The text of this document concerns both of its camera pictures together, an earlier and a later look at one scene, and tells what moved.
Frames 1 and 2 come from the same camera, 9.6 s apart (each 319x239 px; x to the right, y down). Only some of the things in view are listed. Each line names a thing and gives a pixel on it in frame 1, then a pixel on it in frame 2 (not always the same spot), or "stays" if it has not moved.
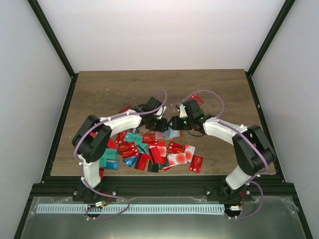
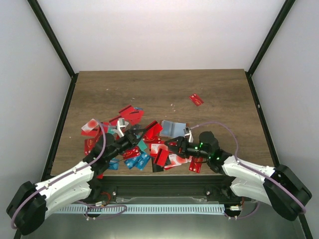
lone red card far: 197,98 stays
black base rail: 113,187 stays
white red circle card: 178,159 stays
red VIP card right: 196,164 stays
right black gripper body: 186,126 -> 198,151
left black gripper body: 155,126 -> 131,141
